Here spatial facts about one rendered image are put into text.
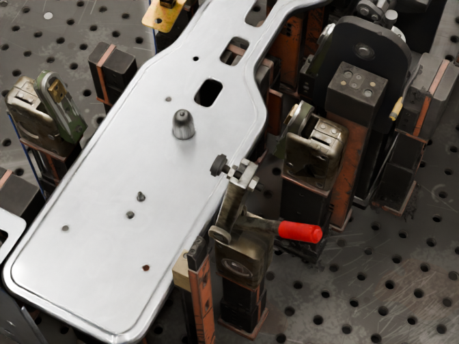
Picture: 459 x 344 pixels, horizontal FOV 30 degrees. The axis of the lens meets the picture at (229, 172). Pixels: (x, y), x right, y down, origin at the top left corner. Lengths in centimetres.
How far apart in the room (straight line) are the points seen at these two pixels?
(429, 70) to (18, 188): 62
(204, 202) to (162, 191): 6
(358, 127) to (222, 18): 31
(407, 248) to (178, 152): 49
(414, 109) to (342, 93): 15
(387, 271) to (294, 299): 17
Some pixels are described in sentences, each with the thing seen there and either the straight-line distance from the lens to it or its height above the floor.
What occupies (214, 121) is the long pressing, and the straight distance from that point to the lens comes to 128.
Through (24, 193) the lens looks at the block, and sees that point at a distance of 128.
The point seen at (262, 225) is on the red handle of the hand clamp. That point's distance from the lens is 108.
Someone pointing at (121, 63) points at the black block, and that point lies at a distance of 136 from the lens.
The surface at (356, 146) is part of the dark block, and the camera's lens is 127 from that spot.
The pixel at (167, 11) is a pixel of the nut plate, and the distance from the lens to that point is 108.
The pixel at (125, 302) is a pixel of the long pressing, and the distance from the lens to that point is 117.
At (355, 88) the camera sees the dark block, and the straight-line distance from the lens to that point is 118.
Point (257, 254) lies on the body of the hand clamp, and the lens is 113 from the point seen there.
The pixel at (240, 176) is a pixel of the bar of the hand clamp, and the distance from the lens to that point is 100.
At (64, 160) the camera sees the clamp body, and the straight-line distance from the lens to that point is 135.
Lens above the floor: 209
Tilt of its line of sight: 62 degrees down
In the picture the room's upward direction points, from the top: 1 degrees counter-clockwise
